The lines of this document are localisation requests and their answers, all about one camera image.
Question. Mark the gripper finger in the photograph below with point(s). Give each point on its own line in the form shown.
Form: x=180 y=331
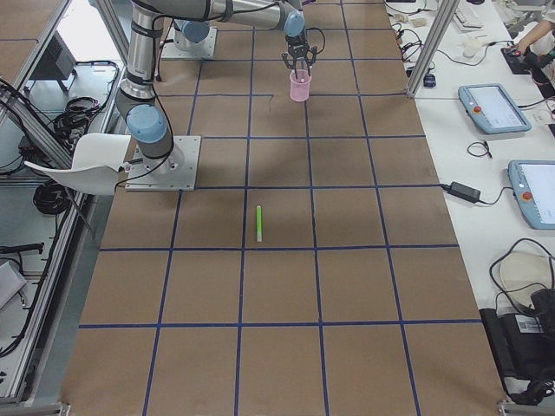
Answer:
x=309 y=67
x=291 y=65

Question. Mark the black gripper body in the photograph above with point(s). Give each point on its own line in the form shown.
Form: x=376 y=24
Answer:
x=297 y=44

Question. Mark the pink mesh cup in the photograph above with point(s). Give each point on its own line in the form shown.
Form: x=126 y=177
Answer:
x=300 y=92

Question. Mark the green marker pen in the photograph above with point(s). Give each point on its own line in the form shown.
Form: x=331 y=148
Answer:
x=259 y=224

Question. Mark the upper teach pendant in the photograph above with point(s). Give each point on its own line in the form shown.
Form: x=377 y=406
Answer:
x=492 y=109

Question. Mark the teach pendant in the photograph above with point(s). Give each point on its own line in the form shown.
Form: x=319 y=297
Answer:
x=492 y=109
x=533 y=187

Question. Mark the black power adapter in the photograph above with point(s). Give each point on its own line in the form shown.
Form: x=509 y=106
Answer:
x=464 y=192

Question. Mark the white chair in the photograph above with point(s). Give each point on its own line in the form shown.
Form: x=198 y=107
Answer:
x=95 y=164

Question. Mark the lower teach pendant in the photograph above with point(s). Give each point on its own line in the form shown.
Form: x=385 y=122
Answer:
x=533 y=187

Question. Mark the black device box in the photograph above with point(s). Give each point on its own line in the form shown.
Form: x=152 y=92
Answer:
x=523 y=355

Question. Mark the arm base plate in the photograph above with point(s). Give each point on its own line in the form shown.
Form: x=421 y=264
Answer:
x=177 y=173
x=203 y=51

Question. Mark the aluminium frame post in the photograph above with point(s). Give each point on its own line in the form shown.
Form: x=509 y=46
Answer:
x=437 y=30

